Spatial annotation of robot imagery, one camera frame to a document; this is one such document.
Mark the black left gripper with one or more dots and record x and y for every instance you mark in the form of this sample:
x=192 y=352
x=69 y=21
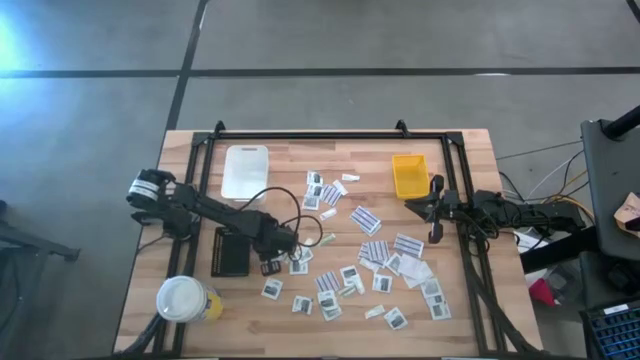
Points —
x=272 y=240

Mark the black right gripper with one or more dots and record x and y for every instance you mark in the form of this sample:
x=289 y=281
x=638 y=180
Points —
x=447 y=207

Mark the blue striped bandage packet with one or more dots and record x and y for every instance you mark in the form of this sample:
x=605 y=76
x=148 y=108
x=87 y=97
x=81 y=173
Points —
x=327 y=282
x=409 y=245
x=365 y=220
x=331 y=195
x=375 y=251

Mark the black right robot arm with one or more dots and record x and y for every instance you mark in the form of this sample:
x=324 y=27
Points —
x=505 y=207

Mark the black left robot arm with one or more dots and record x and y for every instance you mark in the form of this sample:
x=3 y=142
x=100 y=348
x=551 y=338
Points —
x=215 y=206

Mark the yellow plastic basket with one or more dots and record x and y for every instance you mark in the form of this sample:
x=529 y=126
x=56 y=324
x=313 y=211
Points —
x=410 y=176

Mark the black plastic basket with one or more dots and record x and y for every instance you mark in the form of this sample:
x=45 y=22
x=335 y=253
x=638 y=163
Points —
x=230 y=251

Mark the large white gauze packet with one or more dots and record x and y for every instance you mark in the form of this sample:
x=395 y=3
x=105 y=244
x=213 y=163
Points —
x=415 y=269

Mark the white plastic bin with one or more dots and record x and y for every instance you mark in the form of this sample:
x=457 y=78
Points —
x=245 y=172

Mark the narrow white strip packet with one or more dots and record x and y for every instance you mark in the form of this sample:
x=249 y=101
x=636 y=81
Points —
x=340 y=187
x=359 y=285

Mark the white paper sheet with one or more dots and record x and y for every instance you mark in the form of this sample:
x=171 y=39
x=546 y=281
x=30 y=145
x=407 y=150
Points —
x=527 y=240

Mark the red object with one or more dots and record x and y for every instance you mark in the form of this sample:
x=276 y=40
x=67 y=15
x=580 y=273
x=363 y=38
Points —
x=541 y=292

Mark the dark grey cart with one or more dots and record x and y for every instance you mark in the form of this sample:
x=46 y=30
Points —
x=610 y=175

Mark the brown paper bag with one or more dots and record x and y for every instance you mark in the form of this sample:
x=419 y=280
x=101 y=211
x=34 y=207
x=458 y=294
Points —
x=629 y=212

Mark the black pole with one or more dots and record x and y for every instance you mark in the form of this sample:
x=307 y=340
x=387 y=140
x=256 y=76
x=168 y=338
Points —
x=622 y=125

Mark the black floor stand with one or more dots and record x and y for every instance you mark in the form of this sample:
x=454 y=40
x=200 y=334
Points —
x=35 y=243

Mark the black metal table frame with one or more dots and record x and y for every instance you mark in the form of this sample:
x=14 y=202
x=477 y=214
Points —
x=325 y=135

